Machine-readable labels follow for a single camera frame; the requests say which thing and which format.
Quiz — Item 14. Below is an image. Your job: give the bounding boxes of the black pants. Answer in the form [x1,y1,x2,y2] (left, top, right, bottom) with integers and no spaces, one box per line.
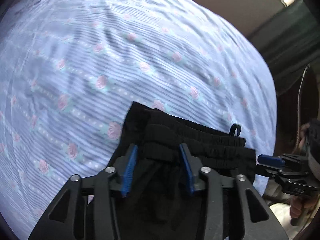
[87,101,257,240]

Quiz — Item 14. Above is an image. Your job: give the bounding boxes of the right hand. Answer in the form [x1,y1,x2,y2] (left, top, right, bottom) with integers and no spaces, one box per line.
[290,196,318,219]

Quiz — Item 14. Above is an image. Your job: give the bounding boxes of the floral striped bed sheet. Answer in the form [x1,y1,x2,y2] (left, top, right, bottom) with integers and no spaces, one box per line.
[1,0,277,239]

